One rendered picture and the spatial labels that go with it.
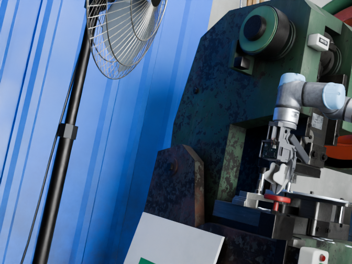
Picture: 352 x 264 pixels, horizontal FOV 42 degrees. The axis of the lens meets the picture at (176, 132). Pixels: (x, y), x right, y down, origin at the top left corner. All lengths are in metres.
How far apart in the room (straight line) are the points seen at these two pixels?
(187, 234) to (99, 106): 1.06
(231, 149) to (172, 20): 1.26
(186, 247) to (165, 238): 0.13
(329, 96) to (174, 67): 1.59
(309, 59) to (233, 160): 0.49
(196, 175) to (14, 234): 1.04
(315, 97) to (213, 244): 0.63
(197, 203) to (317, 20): 0.81
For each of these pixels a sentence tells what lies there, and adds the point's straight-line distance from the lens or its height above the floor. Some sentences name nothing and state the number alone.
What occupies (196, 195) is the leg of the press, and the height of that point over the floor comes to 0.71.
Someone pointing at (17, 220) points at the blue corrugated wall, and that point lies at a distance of 2.44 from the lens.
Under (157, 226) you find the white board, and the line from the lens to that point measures 1.93.
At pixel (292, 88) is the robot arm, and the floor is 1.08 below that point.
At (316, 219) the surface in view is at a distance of 1.70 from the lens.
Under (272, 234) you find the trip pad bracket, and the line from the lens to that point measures 1.40.
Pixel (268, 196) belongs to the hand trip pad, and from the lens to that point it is 1.42.
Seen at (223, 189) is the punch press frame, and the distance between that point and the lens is 1.83.
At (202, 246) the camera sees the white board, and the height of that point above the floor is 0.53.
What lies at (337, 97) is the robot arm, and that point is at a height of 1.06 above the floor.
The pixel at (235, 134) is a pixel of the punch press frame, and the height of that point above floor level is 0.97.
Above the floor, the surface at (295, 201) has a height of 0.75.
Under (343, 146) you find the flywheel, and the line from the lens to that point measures 2.12.
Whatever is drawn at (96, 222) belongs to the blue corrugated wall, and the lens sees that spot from 2.62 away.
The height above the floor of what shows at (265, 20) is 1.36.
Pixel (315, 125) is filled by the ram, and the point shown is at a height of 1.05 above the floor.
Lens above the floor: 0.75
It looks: 6 degrees up
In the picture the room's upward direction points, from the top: 11 degrees clockwise
